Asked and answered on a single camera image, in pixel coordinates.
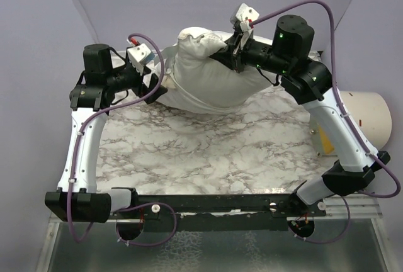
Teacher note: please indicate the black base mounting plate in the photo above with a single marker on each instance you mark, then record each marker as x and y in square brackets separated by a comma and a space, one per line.
[205, 213]

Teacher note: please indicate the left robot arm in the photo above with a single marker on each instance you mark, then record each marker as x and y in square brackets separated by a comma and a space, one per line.
[76, 198]

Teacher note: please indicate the grey pillowcase with cream trim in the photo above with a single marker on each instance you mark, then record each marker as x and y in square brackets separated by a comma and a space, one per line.
[201, 86]

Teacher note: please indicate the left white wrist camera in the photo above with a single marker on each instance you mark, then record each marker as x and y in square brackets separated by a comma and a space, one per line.
[139, 55]

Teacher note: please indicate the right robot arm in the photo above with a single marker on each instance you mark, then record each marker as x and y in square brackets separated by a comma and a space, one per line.
[310, 84]

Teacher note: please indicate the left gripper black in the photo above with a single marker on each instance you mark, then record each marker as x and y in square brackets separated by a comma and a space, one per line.
[140, 77]

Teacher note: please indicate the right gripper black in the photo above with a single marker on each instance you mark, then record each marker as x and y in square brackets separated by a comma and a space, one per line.
[234, 59]

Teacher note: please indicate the white cylindrical bin orange base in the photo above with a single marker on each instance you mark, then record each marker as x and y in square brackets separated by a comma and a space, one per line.
[371, 114]

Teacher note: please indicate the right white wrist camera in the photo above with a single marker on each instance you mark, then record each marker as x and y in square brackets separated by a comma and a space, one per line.
[241, 19]

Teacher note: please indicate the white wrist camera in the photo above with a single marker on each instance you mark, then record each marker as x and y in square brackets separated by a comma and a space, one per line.
[139, 55]
[241, 19]

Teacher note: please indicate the white pillow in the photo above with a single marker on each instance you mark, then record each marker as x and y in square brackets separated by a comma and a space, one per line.
[198, 43]

